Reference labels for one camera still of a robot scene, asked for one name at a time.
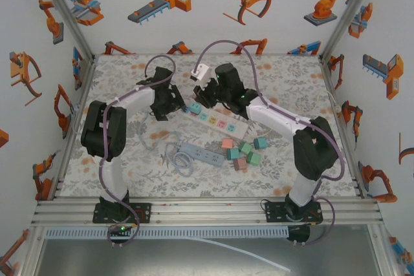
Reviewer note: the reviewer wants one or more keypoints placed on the aluminium corner post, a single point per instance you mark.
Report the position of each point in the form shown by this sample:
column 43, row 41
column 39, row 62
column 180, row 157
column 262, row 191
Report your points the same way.
column 68, row 14
column 351, row 11

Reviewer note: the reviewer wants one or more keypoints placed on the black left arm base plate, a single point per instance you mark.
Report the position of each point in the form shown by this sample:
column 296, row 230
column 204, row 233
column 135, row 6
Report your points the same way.
column 144, row 213

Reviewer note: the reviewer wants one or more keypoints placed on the white power strip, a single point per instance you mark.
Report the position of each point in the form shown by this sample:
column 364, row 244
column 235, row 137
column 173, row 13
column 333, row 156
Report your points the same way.
column 241, row 130

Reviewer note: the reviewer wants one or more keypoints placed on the green plug adapter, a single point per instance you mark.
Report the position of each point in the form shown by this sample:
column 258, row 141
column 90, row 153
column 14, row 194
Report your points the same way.
column 245, row 148
column 254, row 158

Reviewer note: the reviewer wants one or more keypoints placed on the blue power strip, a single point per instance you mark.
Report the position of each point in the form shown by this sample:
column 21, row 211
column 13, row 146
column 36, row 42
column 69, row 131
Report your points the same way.
column 207, row 154

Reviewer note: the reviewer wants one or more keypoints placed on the white plastic tube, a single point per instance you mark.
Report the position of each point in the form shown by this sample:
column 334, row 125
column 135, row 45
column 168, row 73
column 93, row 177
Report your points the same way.
column 246, row 252

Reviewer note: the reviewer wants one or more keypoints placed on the teal plug adapter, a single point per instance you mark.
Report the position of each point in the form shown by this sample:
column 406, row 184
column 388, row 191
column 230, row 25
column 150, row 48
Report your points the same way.
column 194, row 108
column 259, row 143
column 233, row 154

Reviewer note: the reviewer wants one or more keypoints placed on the pink plug adapter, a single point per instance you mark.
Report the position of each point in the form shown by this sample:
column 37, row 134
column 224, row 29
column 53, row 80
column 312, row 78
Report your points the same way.
column 240, row 164

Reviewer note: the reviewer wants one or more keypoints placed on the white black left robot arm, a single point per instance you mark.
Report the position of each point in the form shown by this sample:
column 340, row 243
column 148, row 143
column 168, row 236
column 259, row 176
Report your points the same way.
column 113, row 176

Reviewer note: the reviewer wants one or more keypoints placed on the aluminium front frame rail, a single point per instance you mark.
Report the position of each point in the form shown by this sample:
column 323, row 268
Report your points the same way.
column 207, row 211

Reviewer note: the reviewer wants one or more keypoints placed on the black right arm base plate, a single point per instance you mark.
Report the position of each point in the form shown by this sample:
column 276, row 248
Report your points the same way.
column 275, row 213

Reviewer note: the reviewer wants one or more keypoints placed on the salmon plug adapter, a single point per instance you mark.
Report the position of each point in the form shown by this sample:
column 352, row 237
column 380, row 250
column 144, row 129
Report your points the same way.
column 227, row 143

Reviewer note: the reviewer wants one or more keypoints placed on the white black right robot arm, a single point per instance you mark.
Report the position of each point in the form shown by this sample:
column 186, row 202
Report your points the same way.
column 275, row 117

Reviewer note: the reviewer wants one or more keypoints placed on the floral table mat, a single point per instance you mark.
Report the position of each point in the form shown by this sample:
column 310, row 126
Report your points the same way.
column 284, row 72

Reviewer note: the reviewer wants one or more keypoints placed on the aluminium side frame rail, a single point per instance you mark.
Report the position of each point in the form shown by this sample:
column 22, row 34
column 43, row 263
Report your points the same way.
column 343, row 127
column 70, row 146

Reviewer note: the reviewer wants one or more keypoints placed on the circuit board with green light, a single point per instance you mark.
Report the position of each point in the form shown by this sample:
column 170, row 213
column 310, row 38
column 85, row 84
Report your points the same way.
column 120, row 230

